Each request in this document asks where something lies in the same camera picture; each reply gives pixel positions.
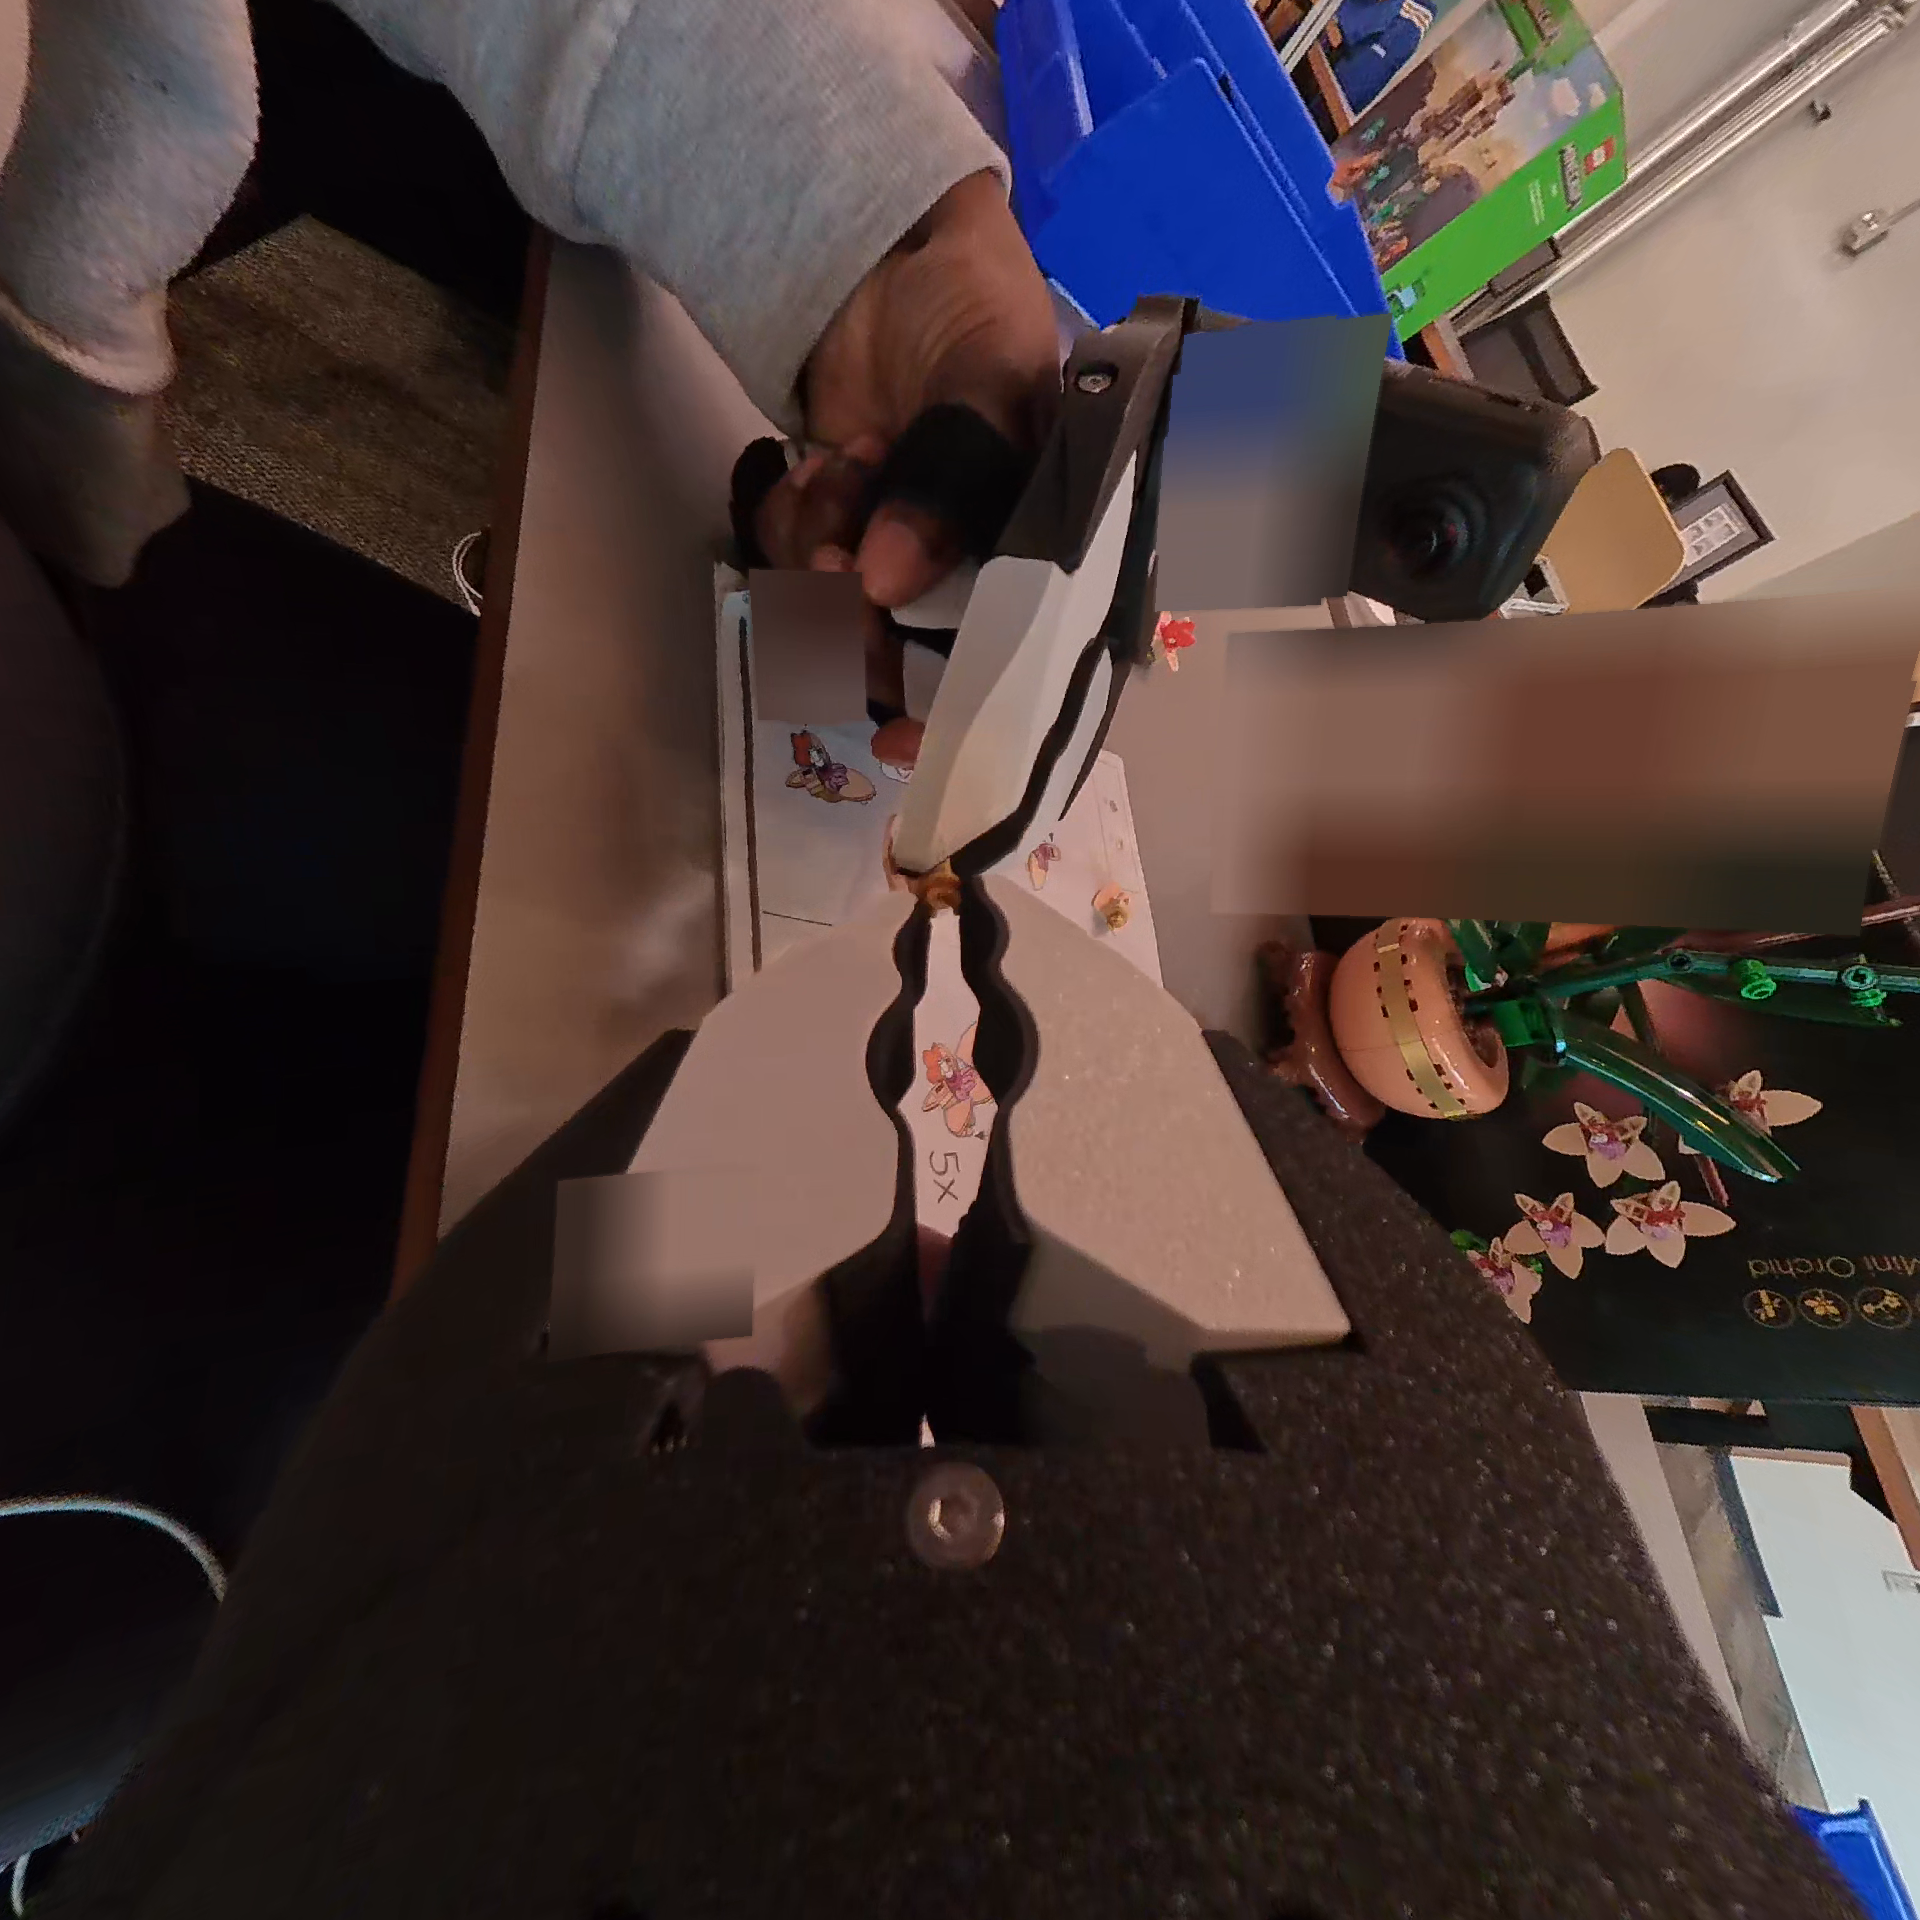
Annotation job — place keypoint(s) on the person's left forearm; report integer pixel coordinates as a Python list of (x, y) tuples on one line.
[(721, 134)]

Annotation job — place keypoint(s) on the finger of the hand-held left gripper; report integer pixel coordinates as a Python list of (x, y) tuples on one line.
[(1118, 547), (996, 691)]

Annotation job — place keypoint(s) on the person's dark shoe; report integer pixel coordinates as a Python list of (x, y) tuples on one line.
[(90, 1651)]

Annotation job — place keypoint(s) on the person's left hand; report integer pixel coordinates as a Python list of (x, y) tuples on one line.
[(914, 345)]

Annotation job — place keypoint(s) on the person's grey sweatshirt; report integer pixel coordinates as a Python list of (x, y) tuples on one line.
[(75, 225)]

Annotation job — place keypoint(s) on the tan chair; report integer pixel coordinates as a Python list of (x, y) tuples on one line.
[(1627, 523)]

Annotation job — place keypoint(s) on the black orchid toy box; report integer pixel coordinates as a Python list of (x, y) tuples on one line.
[(1680, 1320)]

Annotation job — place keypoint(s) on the white instruction booklet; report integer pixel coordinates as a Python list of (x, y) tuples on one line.
[(810, 848)]

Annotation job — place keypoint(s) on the small tan brick piece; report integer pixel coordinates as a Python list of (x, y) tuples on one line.
[(938, 884)]

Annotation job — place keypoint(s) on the metal pipe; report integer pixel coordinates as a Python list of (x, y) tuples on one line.
[(1770, 83), (1724, 187)]

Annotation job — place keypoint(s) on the black picture frame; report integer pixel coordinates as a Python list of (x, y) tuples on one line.
[(1724, 528)]

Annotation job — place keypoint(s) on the white panel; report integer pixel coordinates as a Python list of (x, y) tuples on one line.
[(1837, 1620)]

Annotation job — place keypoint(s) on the brick orchid model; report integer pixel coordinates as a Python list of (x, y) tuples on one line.
[(1418, 1019)]

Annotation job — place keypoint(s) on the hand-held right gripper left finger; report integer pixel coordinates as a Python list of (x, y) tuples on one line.
[(780, 1108)]

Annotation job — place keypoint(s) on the green toy box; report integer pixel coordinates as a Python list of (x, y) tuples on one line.
[(1500, 165)]

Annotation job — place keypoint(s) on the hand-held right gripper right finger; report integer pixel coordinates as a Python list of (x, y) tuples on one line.
[(1141, 1155)]

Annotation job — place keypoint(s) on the grey junction box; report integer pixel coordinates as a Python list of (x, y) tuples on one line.
[(1868, 234)]

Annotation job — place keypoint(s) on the blue storage bin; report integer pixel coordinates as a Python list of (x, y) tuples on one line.
[(1200, 211), (1868, 1852), (1078, 43)]

